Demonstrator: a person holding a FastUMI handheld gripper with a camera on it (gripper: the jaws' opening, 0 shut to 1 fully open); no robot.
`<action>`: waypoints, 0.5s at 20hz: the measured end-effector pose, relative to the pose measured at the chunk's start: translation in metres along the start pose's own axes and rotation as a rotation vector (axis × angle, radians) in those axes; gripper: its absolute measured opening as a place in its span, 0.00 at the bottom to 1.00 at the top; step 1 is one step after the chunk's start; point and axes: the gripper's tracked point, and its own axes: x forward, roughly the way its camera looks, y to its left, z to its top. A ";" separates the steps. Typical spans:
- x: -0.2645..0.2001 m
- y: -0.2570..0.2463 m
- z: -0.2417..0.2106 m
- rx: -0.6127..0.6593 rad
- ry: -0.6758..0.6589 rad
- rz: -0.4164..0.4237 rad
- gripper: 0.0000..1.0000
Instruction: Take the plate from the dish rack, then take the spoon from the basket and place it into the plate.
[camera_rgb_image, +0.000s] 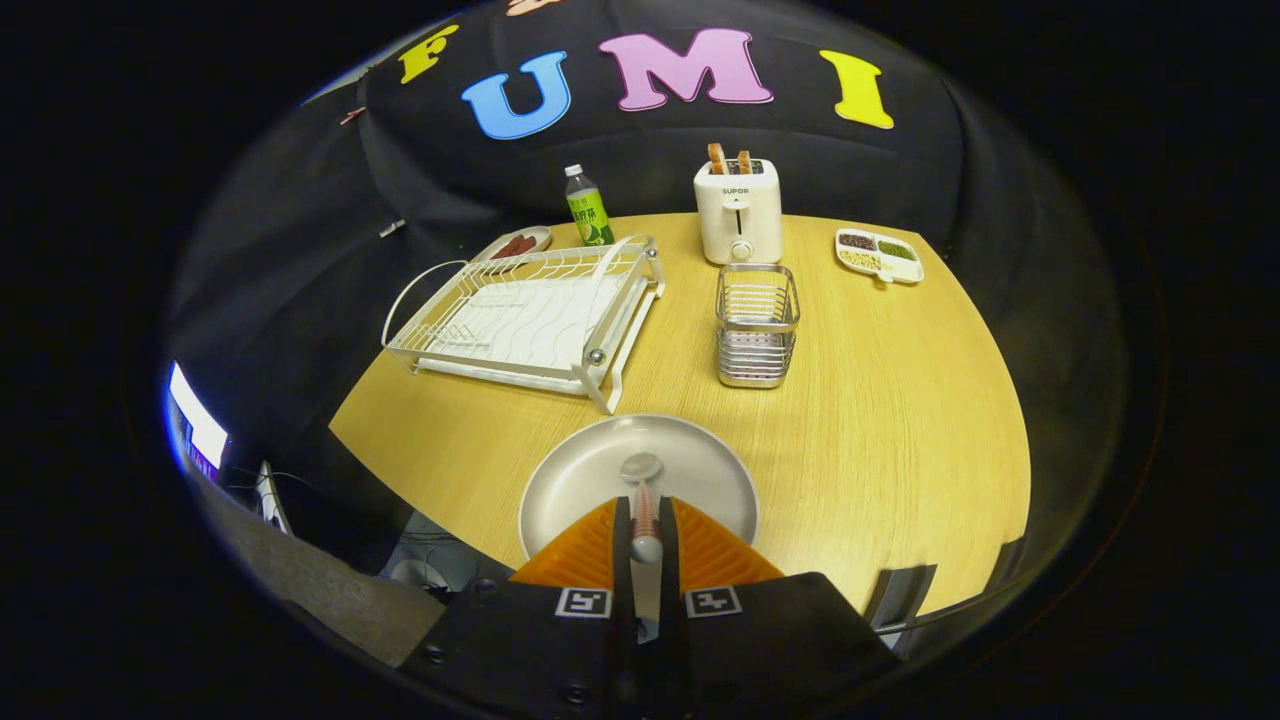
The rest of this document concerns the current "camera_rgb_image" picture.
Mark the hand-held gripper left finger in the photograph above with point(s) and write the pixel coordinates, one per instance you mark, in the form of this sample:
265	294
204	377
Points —
622	560

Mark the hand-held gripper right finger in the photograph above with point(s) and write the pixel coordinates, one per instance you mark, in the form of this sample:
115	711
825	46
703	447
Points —
668	570

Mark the large white plate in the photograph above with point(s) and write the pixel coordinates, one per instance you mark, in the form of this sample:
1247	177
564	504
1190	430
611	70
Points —
580	470

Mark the small beige plate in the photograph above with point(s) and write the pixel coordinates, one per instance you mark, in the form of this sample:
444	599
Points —
540	236

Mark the white divided snack dish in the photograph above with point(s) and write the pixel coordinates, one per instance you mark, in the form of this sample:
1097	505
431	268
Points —
905	270

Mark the dark grey chair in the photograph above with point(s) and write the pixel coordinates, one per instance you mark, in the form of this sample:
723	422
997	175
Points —
900	597

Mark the red meat piece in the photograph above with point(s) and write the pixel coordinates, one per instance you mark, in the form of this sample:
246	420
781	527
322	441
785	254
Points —
505	250
525	242

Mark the green label drink bottle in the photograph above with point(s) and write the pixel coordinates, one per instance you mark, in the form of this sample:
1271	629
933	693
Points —
590	215

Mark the cream white toaster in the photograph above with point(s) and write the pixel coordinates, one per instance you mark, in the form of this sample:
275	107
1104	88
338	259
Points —
738	215

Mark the pile of yellow beans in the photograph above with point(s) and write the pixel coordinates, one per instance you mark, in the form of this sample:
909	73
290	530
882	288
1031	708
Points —
861	261

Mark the pile of brown beans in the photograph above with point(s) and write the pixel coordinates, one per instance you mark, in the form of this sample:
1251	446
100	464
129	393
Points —
857	241

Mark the pile of green beans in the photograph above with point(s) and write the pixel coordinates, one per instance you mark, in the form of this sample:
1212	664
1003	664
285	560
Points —
897	250

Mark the silver backdrop clip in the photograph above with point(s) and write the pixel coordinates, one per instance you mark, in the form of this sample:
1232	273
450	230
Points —
392	228

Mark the glowing monitor screen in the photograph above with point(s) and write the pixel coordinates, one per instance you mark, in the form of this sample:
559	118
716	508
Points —
197	425

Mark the black backdrop cloth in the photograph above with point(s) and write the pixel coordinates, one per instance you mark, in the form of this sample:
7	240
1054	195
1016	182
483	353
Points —
300	250

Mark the red backdrop clip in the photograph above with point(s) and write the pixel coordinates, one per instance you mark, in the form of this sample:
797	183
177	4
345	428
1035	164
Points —
352	115

